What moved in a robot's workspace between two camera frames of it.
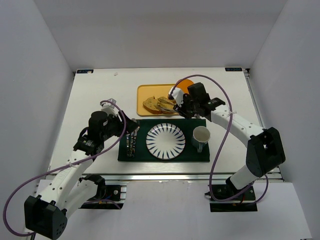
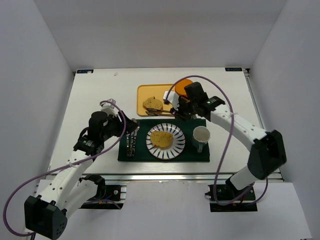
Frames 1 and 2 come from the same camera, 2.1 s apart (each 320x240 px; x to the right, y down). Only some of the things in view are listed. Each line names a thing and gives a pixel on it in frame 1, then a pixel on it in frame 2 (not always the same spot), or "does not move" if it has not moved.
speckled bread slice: [166, 105] → [163, 139]
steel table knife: [127, 144] does not move
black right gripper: [182, 108] does not move
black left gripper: [122, 122] does not move
